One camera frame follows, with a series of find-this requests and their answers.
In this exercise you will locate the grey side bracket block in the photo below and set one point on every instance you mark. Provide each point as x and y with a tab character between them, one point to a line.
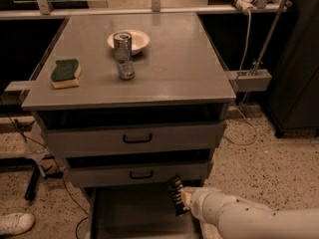
244	82

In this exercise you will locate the middle grey drawer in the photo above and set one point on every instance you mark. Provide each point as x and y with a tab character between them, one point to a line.
138	173

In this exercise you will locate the metal diagonal rod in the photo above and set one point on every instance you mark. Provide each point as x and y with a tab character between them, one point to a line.
256	65

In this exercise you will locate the green yellow sponge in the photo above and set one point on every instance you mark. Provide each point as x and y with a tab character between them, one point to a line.
66	74

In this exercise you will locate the silver drink can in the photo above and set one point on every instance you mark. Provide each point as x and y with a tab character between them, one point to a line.
123	55

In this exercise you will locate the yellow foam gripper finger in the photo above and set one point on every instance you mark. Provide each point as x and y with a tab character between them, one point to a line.
187	196

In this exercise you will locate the white sneaker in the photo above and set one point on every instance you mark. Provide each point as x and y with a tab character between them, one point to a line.
16	223

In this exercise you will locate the grey drawer cabinet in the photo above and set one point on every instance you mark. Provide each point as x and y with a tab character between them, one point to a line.
127	102

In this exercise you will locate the black bar on floor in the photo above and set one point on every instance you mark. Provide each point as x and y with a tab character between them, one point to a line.
31	188

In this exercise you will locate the bottom open grey drawer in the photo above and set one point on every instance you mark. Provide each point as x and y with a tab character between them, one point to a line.
141	211

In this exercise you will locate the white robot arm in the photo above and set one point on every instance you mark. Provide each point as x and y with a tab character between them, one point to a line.
238	218

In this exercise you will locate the top grey drawer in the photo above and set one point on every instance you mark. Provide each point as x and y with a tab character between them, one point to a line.
134	139

